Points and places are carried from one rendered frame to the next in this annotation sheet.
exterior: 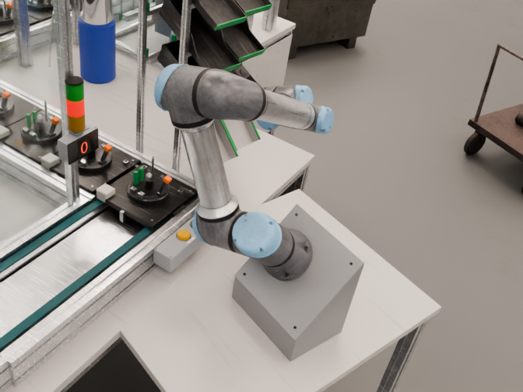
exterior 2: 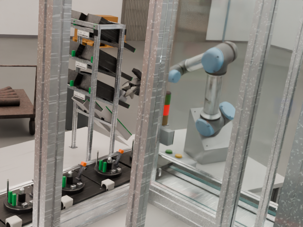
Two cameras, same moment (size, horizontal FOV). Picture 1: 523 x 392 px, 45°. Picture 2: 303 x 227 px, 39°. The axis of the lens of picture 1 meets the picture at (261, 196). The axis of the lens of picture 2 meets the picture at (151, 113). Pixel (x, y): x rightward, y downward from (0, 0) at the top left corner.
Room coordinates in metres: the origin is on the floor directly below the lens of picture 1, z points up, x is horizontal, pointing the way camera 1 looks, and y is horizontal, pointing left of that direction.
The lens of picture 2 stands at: (1.15, 2.41, 1.92)
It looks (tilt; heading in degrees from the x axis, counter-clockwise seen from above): 18 degrees down; 283
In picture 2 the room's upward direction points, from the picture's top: 7 degrees clockwise
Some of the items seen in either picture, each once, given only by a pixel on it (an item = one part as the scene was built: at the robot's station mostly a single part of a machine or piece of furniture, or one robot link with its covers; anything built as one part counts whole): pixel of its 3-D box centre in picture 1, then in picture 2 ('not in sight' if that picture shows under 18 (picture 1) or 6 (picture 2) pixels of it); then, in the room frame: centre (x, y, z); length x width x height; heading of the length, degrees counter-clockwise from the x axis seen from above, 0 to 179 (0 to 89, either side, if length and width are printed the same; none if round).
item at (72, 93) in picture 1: (74, 89); not in sight; (1.50, 0.56, 1.39); 0.05 x 0.05 x 0.05
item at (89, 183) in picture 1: (90, 151); (108, 164); (1.73, 0.60, 1.01); 0.24 x 0.24 x 0.13; 64
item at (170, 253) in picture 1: (183, 243); not in sight; (1.45, 0.22, 0.93); 0.21 x 0.07 x 0.06; 154
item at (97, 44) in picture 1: (97, 48); not in sight; (2.51, 0.83, 1.00); 0.16 x 0.16 x 0.27
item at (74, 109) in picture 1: (75, 105); not in sight; (1.50, 0.56, 1.34); 0.05 x 0.05 x 0.05
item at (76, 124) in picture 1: (75, 120); not in sight; (1.50, 0.56, 1.29); 0.05 x 0.05 x 0.05
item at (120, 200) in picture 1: (148, 194); (142, 160); (1.62, 0.37, 0.96); 0.24 x 0.24 x 0.02; 64
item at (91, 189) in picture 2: not in sight; (69, 178); (1.84, 0.82, 1.01); 0.24 x 0.24 x 0.13; 64
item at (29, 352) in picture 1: (127, 270); not in sight; (1.31, 0.36, 0.91); 0.89 x 0.06 x 0.11; 154
